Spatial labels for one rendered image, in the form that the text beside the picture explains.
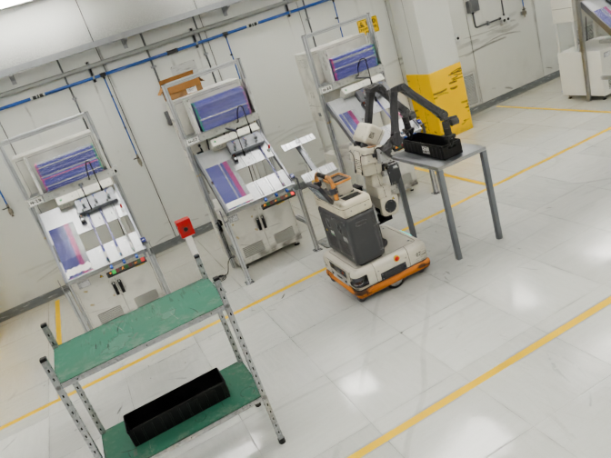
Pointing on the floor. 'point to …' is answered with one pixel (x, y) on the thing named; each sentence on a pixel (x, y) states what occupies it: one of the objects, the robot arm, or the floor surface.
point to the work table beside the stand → (446, 187)
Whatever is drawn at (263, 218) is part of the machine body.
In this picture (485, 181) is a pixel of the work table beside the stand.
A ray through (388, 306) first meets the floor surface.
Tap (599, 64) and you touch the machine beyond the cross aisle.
